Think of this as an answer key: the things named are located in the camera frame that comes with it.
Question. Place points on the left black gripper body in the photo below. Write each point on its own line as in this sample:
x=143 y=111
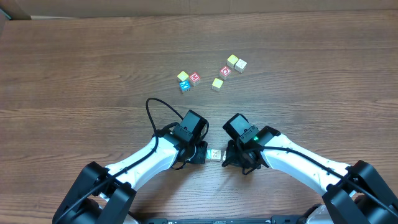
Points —
x=201 y=152

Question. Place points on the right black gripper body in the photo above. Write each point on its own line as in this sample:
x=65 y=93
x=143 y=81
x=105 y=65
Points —
x=230 y=154

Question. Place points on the white patterned block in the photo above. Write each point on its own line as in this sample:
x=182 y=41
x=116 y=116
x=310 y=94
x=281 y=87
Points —
x=215 y=154

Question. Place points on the green A block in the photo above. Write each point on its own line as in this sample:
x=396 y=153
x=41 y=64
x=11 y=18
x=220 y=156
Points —
x=208 y=154

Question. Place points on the white letter block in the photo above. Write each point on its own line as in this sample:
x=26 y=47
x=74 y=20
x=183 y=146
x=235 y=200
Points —
x=224 y=156

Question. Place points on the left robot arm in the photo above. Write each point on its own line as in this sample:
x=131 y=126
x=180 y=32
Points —
x=105 y=194

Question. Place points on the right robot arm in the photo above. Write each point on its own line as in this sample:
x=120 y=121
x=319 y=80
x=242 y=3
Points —
x=350 y=194

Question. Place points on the blue X block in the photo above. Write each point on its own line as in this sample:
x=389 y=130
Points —
x=185 y=86

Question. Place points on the yellow block middle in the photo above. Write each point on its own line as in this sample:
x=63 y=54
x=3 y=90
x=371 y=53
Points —
x=217 y=84

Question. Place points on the yellow block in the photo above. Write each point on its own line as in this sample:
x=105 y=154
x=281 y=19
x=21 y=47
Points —
x=182 y=76
x=232 y=60
x=217 y=84

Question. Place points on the red letter block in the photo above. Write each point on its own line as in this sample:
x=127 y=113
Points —
x=195 y=78

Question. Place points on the yellow block left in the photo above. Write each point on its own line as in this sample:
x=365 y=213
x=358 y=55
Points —
x=182 y=76

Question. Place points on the red C block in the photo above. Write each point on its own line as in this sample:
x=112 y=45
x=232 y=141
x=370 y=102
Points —
x=225 y=72

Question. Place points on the white block top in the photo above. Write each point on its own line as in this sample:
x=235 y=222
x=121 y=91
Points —
x=240 y=65

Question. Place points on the yellow block top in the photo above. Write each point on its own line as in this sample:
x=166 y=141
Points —
x=232 y=60

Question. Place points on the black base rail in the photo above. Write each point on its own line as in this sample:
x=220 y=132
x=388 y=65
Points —
x=276 y=219

